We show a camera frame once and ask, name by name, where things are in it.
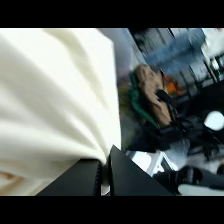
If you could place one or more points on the green garment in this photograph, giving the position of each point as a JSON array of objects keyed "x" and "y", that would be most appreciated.
[{"x": 135, "y": 100}]

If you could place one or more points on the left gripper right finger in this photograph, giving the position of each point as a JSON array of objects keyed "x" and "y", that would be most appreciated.
[{"x": 130, "y": 180}]

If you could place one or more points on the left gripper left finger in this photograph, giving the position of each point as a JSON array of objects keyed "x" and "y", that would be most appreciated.
[{"x": 80, "y": 180}]

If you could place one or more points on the white garment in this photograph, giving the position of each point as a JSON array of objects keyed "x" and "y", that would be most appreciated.
[{"x": 56, "y": 100}]

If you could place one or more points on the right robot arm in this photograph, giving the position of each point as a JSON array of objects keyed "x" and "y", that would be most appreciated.
[{"x": 213, "y": 121}]

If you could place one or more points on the brown garment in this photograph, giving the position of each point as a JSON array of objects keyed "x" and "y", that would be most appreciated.
[{"x": 151, "y": 90}]

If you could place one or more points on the black garment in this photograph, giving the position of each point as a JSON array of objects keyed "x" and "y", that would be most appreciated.
[{"x": 150, "y": 140}]

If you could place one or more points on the orange garment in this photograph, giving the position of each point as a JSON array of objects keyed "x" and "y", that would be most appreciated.
[{"x": 172, "y": 87}]

